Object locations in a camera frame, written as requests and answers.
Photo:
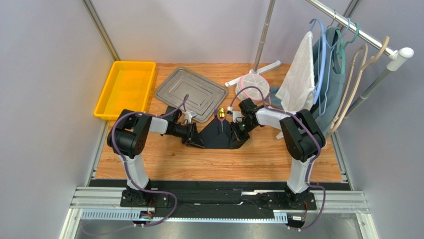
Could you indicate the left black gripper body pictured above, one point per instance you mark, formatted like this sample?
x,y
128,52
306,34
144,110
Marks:
x,y
181,131

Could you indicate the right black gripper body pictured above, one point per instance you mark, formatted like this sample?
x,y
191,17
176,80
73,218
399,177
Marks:
x,y
239,128

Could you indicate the black paper napkin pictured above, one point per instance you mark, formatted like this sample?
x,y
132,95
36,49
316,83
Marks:
x,y
215,139

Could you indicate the gold iridescent spoon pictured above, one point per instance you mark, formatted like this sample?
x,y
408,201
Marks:
x,y
221,116

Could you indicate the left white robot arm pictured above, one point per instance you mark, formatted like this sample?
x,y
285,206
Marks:
x,y
128,138

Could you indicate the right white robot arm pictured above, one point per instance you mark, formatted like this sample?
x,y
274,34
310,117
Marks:
x,y
303,139

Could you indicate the pink white round container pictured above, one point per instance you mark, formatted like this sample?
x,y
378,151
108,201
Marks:
x,y
252,86

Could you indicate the silver metal tray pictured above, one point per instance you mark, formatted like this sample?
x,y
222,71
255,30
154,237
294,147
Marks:
x,y
205,95

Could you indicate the white towel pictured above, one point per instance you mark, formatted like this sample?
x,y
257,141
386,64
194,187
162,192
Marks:
x,y
296,90

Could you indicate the yellow plastic bin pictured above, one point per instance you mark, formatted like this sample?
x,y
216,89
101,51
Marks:
x,y
128,86

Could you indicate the blue clothes hanger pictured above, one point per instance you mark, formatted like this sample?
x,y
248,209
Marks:
x,y
328,79

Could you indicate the beige clothes hanger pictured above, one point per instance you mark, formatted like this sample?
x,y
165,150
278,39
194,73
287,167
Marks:
x,y
357,67
373,59

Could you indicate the teal grey garment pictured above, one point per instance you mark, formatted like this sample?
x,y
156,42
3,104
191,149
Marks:
x,y
322,121

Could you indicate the green clothes hanger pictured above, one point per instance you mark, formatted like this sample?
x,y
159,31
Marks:
x,y
342,46

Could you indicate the metal clothes rack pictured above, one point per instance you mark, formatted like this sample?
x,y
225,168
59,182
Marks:
x,y
377,136

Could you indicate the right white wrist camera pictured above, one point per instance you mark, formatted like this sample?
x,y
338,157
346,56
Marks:
x,y
235,115

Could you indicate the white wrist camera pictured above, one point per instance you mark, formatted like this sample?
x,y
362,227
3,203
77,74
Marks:
x,y
235,115
188,116

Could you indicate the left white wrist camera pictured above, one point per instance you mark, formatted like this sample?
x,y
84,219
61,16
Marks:
x,y
188,116

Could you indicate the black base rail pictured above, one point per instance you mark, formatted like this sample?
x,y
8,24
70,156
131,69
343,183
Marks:
x,y
215,199

